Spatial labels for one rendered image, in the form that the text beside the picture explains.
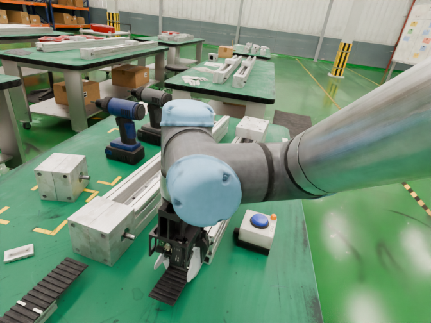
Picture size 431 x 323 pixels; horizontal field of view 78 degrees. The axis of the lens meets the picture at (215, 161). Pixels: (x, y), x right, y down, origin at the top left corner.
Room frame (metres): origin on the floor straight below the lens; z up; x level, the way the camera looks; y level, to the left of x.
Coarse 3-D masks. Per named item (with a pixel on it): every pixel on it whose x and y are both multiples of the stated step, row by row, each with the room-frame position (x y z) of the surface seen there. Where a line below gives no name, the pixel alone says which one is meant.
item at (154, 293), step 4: (152, 292) 0.31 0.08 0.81; (156, 292) 0.31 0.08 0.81; (160, 292) 0.31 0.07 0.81; (164, 292) 0.32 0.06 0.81; (148, 296) 0.31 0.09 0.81; (152, 296) 0.31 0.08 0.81; (156, 296) 0.31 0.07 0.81; (160, 296) 0.31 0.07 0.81; (164, 296) 0.31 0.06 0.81; (168, 296) 0.31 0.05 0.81; (172, 296) 0.31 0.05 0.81; (160, 300) 0.30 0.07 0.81; (164, 300) 0.30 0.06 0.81; (168, 300) 0.30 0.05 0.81; (172, 300) 0.30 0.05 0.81; (176, 300) 0.31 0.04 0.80; (172, 304) 0.30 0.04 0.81
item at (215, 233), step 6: (234, 138) 0.97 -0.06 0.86; (240, 138) 0.97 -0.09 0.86; (264, 138) 1.14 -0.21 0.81; (222, 222) 0.48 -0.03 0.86; (228, 222) 0.56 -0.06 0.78; (204, 228) 0.48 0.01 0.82; (210, 228) 0.44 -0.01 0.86; (216, 228) 0.44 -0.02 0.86; (222, 228) 0.49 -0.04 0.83; (210, 234) 0.42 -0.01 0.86; (216, 234) 0.43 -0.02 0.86; (222, 234) 0.50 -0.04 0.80; (210, 240) 0.43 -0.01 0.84; (216, 240) 0.44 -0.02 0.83; (210, 246) 0.42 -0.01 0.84; (216, 246) 0.45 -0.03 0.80; (210, 252) 0.43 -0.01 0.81; (210, 258) 0.42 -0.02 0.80
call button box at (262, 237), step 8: (248, 216) 0.53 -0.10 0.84; (248, 224) 0.50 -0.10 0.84; (272, 224) 0.51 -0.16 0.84; (240, 232) 0.48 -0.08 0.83; (248, 232) 0.48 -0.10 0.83; (256, 232) 0.48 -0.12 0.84; (264, 232) 0.48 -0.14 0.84; (272, 232) 0.48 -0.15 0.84; (240, 240) 0.48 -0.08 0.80; (248, 240) 0.48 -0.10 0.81; (256, 240) 0.47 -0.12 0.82; (264, 240) 0.47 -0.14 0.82; (272, 240) 0.46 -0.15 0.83; (248, 248) 0.48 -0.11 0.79; (256, 248) 0.47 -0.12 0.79; (264, 248) 0.47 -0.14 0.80
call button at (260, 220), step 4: (256, 216) 0.52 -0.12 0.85; (260, 216) 0.52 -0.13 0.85; (264, 216) 0.52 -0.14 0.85; (252, 220) 0.51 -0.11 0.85; (256, 220) 0.50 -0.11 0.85; (260, 220) 0.50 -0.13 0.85; (264, 220) 0.50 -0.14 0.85; (256, 224) 0.49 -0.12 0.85; (260, 224) 0.49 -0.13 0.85; (264, 224) 0.49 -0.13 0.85
